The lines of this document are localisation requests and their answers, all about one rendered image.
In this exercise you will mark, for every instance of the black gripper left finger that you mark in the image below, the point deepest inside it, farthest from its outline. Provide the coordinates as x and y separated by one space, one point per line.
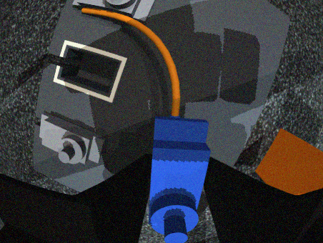
110 212

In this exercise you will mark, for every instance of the blue micro servo with orange cable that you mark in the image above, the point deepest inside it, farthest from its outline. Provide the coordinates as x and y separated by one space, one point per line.
180 156

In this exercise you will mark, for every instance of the grey flat deck plate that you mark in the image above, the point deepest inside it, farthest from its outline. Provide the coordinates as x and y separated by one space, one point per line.
98 108

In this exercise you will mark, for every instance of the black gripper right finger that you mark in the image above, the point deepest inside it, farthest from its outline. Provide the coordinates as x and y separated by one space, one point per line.
246 210

